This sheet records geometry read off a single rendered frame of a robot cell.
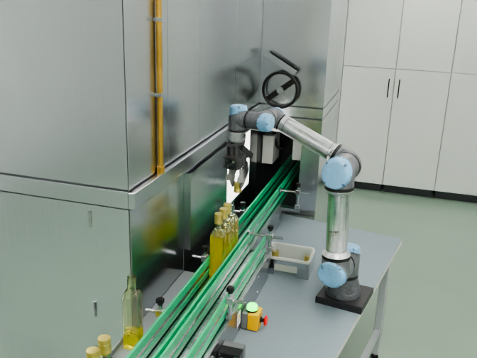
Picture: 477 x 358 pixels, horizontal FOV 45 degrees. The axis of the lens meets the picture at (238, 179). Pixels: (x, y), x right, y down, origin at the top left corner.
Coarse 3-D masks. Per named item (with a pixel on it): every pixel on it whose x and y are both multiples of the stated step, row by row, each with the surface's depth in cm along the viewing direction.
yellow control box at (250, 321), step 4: (244, 308) 231; (260, 308) 231; (244, 312) 228; (256, 312) 228; (260, 312) 229; (244, 316) 227; (248, 316) 227; (252, 316) 226; (256, 316) 226; (260, 316) 229; (244, 320) 228; (248, 320) 227; (252, 320) 227; (256, 320) 226; (260, 320) 228; (244, 324) 228; (248, 324) 228; (252, 324) 227; (256, 324) 227; (260, 324) 231; (244, 328) 229; (248, 328) 228; (252, 328) 228; (256, 328) 227
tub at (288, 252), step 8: (280, 248) 287; (288, 248) 286; (296, 248) 284; (304, 248) 283; (312, 248) 282; (272, 256) 272; (280, 256) 288; (288, 256) 287; (296, 256) 285; (304, 256) 284; (312, 256) 274
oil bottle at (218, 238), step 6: (222, 228) 239; (210, 234) 237; (216, 234) 236; (222, 234) 236; (210, 240) 238; (216, 240) 237; (222, 240) 236; (210, 246) 239; (216, 246) 237; (222, 246) 237; (210, 252) 239; (216, 252) 238; (222, 252) 238; (210, 258) 240; (216, 258) 239; (222, 258) 239; (210, 264) 241; (216, 264) 240; (210, 270) 242; (210, 276) 243
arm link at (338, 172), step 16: (336, 160) 220; (352, 160) 225; (336, 176) 220; (352, 176) 222; (336, 192) 223; (336, 208) 226; (336, 224) 228; (336, 240) 230; (336, 256) 231; (320, 272) 234; (336, 272) 230; (352, 272) 241
